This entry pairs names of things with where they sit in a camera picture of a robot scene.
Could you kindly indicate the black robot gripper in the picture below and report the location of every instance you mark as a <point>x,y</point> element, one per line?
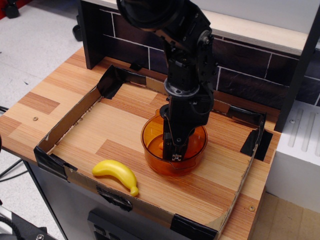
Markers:
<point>187,110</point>

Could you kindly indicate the orange toy carrot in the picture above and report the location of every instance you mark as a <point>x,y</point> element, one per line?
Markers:
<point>161,145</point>

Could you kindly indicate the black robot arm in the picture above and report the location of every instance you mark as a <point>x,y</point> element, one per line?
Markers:
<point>188,47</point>

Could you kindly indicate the orange transparent plastic pot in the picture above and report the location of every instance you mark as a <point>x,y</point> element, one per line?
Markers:
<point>152,135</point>

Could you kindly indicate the cardboard fence with black tape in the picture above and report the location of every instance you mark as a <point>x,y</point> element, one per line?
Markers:
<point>106,124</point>

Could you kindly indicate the yellow toy banana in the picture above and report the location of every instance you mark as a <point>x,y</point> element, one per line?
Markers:
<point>119,171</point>

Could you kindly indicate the dark brick backsplash panel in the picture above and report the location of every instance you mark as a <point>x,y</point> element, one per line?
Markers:
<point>259,64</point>

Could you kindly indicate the white toy sink drainboard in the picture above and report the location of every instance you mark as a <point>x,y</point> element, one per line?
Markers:
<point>295,171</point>

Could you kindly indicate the black chair caster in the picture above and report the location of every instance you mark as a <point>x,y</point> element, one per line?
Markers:
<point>77,31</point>

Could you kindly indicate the black equipment bottom left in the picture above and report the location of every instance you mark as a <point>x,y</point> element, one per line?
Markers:
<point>13,227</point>

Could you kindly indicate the black stand base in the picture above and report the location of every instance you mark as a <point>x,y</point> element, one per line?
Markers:
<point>10,9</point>

